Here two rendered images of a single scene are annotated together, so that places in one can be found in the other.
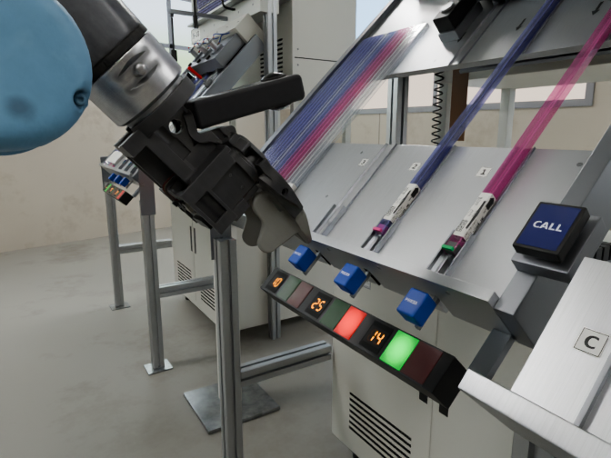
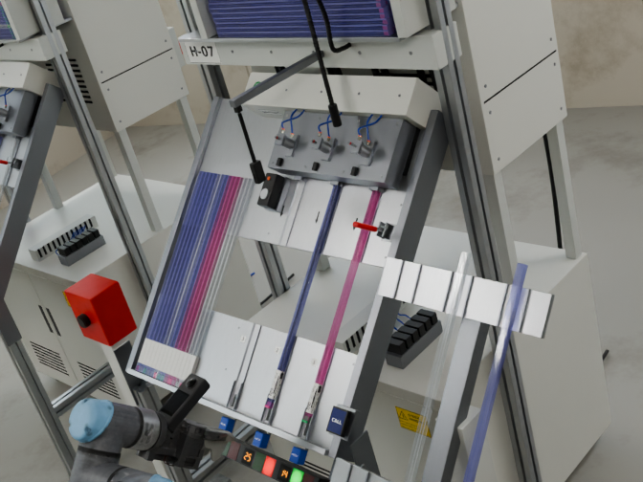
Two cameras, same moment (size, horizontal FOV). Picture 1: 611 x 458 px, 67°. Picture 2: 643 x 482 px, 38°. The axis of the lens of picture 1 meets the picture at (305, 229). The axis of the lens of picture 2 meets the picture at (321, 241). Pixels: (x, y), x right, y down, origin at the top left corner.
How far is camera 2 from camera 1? 1.45 m
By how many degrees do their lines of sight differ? 16
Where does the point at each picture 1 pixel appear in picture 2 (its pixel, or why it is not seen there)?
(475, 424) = (380, 461)
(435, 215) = (296, 393)
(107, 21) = (133, 427)
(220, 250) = (144, 399)
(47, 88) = not seen: outside the picture
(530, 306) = (342, 449)
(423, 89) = not seen: outside the picture
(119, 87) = (143, 444)
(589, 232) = (353, 419)
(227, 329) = not seen: hidden behind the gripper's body
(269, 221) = (213, 448)
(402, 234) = (281, 406)
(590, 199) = (357, 390)
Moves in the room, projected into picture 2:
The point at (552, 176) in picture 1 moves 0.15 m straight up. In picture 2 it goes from (343, 371) to (324, 308)
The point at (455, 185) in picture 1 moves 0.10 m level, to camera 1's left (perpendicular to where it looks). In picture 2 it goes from (302, 371) to (256, 388)
